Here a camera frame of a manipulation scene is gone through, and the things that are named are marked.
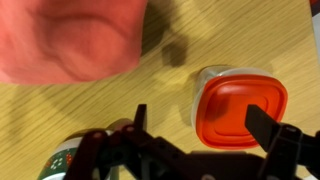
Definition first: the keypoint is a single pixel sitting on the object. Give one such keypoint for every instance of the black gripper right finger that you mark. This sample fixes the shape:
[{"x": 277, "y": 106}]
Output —
[{"x": 261, "y": 126}]

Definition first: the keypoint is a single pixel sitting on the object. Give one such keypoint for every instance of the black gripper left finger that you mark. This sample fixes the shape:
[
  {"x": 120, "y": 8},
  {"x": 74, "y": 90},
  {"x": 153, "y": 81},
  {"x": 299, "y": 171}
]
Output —
[{"x": 140, "y": 120}]

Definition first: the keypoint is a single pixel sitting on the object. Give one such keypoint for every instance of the red square plastic lid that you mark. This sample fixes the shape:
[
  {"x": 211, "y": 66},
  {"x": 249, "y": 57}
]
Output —
[{"x": 220, "y": 117}]

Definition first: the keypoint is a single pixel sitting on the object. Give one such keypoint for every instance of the clear plastic food container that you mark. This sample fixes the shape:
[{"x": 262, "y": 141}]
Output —
[{"x": 212, "y": 72}]

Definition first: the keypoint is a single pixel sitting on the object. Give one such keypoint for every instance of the salmon red cloth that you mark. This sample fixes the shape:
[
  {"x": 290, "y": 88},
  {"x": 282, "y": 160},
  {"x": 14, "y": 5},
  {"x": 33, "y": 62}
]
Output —
[{"x": 69, "y": 41}]

